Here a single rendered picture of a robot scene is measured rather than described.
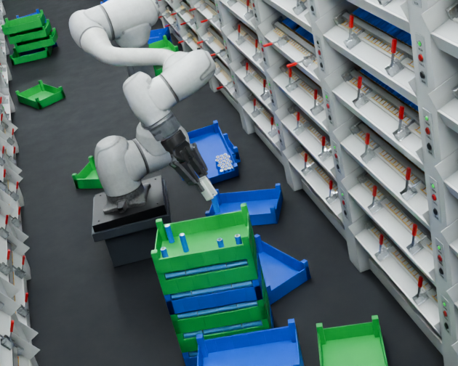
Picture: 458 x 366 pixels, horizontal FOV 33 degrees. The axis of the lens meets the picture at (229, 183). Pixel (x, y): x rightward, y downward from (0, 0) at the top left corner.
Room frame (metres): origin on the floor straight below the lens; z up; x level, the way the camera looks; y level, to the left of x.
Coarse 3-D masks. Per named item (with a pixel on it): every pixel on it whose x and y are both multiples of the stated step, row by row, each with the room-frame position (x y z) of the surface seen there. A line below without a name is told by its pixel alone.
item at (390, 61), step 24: (336, 24) 2.28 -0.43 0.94; (360, 24) 2.15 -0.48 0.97; (384, 24) 2.08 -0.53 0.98; (336, 48) 2.22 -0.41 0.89; (360, 48) 2.07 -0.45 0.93; (384, 48) 2.00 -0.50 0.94; (408, 48) 1.88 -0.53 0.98; (384, 72) 1.88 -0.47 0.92; (408, 72) 1.82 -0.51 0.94; (408, 96) 1.76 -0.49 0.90
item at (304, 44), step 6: (276, 24) 2.95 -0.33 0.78; (276, 30) 2.92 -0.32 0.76; (282, 30) 2.87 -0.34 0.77; (288, 30) 2.83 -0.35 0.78; (288, 36) 2.82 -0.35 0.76; (294, 36) 2.75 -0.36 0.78; (300, 42) 2.68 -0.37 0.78; (306, 42) 2.65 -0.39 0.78; (306, 48) 2.61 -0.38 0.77; (312, 48) 2.58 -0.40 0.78
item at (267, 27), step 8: (272, 16) 2.99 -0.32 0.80; (280, 16) 2.98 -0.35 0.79; (264, 24) 2.98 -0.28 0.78; (272, 24) 2.97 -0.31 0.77; (264, 32) 2.98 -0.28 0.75; (272, 32) 2.96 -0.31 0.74; (272, 40) 2.90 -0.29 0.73; (280, 48) 2.79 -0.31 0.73; (288, 48) 2.75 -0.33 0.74; (296, 48) 2.71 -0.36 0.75; (288, 56) 2.70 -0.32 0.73; (296, 56) 2.65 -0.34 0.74; (304, 56) 2.62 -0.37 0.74; (312, 64) 2.53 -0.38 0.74; (304, 72) 2.58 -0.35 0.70; (312, 72) 2.47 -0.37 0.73; (320, 80) 2.38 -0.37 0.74
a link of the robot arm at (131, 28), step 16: (112, 0) 2.77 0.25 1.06; (128, 0) 2.76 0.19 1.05; (144, 0) 2.77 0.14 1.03; (112, 16) 2.71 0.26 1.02; (128, 16) 2.72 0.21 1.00; (144, 16) 2.74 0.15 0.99; (128, 32) 2.72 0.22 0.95; (144, 32) 2.75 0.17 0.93; (144, 128) 2.86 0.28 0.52; (144, 144) 2.84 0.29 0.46; (160, 144) 2.83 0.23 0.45; (144, 160) 2.81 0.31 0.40; (160, 160) 2.83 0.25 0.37
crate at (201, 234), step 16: (160, 224) 2.17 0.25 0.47; (176, 224) 2.18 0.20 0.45; (192, 224) 2.17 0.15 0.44; (208, 224) 2.17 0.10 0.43; (224, 224) 2.16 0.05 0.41; (240, 224) 2.15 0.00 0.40; (160, 240) 2.14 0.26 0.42; (176, 240) 2.15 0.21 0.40; (192, 240) 2.13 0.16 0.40; (208, 240) 2.10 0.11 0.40; (224, 240) 2.08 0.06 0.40; (160, 256) 2.08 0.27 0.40; (176, 256) 1.98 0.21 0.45; (192, 256) 1.97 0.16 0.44; (208, 256) 1.97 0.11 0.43; (224, 256) 1.96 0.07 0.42; (240, 256) 1.96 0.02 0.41; (160, 272) 1.99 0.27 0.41
